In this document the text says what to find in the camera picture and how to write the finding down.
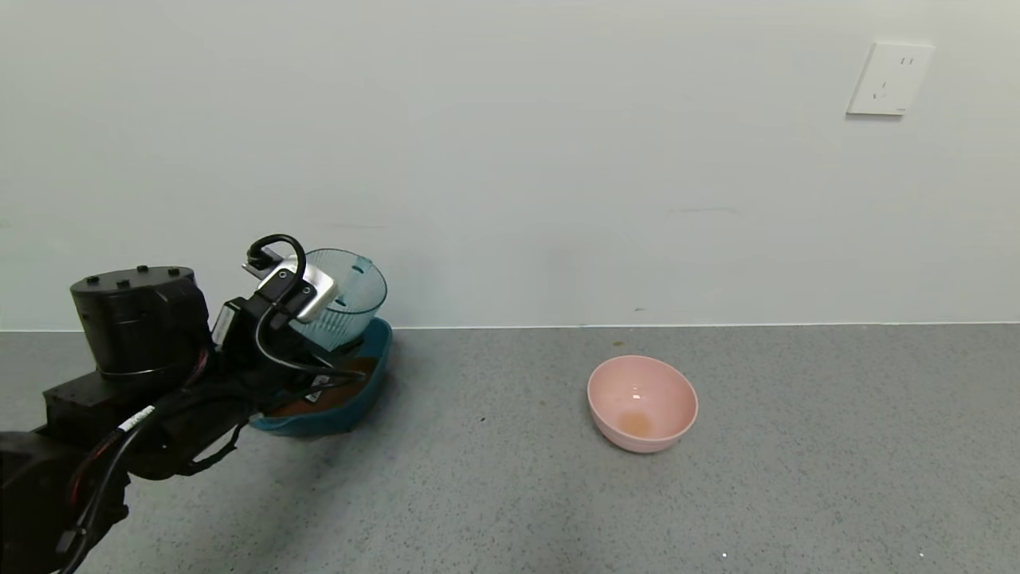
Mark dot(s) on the white wall socket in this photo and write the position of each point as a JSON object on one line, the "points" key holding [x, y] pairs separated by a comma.
{"points": [[888, 78]]}

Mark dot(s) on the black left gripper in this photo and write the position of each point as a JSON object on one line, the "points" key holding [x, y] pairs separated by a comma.
{"points": [[243, 343]]}

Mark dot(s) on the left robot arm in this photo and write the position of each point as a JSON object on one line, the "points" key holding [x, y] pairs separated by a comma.
{"points": [[135, 335]]}

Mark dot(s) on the ribbed clear blue cup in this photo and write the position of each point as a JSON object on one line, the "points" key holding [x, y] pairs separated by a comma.
{"points": [[355, 295]]}

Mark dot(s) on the pink bowl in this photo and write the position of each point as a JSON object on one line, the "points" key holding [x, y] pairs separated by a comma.
{"points": [[641, 402]]}

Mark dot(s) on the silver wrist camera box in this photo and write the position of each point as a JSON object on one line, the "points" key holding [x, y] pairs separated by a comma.
{"points": [[307, 291]]}

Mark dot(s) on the teal plastic basin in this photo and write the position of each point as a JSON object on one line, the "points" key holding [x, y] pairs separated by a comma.
{"points": [[351, 406]]}

